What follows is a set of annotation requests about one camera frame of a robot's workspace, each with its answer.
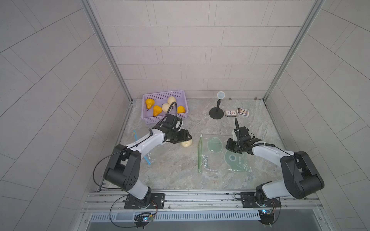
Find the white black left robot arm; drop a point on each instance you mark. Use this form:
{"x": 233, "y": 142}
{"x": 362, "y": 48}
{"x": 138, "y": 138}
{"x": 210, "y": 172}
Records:
{"x": 123, "y": 167}

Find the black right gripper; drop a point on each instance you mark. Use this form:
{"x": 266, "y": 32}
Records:
{"x": 228, "y": 146}

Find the white gold card box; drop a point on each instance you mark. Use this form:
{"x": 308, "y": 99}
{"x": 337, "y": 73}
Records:
{"x": 231, "y": 113}

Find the blue zip-top bag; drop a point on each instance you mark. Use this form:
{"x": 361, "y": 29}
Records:
{"x": 151, "y": 139}

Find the yellow pear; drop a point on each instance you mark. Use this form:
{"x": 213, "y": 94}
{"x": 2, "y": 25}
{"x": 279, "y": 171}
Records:
{"x": 149, "y": 103}
{"x": 157, "y": 110}
{"x": 181, "y": 109}

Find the black microphone stand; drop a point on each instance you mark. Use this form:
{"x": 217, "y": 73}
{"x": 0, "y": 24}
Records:
{"x": 216, "y": 112}

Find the purple plastic basket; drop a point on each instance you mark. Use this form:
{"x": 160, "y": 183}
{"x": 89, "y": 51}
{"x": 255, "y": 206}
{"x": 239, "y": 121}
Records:
{"x": 160, "y": 99}

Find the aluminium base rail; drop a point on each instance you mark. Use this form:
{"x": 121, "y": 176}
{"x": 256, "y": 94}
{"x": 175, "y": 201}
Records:
{"x": 193, "y": 205}

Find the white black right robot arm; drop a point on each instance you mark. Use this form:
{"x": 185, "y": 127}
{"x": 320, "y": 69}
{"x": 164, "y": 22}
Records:
{"x": 300, "y": 176}

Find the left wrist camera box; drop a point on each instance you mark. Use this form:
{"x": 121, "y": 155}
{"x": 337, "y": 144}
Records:
{"x": 179, "y": 123}

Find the green zip-top bag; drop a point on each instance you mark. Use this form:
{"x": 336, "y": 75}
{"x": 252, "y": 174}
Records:
{"x": 214, "y": 157}

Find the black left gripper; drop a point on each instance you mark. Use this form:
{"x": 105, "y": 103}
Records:
{"x": 183, "y": 136}

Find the pale round fruit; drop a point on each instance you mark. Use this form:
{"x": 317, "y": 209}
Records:
{"x": 171, "y": 99}
{"x": 166, "y": 108}
{"x": 187, "y": 143}

